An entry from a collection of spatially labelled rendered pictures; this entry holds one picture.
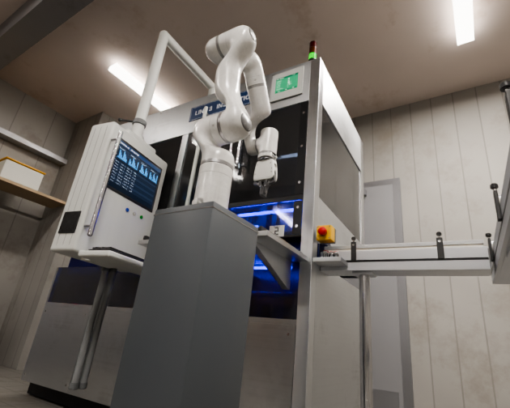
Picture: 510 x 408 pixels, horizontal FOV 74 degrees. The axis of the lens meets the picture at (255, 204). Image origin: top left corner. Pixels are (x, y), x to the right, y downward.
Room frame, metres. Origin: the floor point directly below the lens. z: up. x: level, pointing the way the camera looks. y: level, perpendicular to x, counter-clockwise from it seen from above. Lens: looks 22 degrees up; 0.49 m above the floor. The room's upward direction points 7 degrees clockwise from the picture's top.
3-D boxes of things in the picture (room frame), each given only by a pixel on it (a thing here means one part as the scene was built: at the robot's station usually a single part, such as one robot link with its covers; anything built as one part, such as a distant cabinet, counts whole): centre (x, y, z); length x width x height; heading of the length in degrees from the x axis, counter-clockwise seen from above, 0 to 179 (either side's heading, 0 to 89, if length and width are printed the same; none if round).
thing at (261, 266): (2.09, 0.60, 0.73); 1.98 x 0.01 x 0.25; 57
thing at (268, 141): (1.35, -0.03, 1.35); 0.09 x 0.08 x 0.13; 56
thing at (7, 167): (3.46, 2.65, 1.89); 0.41 x 0.34 x 0.23; 145
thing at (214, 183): (1.08, 0.15, 0.95); 0.19 x 0.19 x 0.18
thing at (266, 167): (1.35, -0.03, 1.21); 0.10 x 0.07 x 0.11; 57
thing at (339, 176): (1.94, -0.55, 1.51); 0.85 x 0.01 x 0.59; 147
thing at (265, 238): (1.58, 0.11, 0.87); 0.70 x 0.48 x 0.02; 57
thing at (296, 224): (1.57, -0.22, 1.40); 0.05 x 0.01 x 0.80; 57
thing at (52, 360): (2.50, 0.31, 0.44); 2.06 x 1.00 x 0.88; 57
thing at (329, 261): (1.54, -0.38, 0.87); 0.14 x 0.13 x 0.02; 147
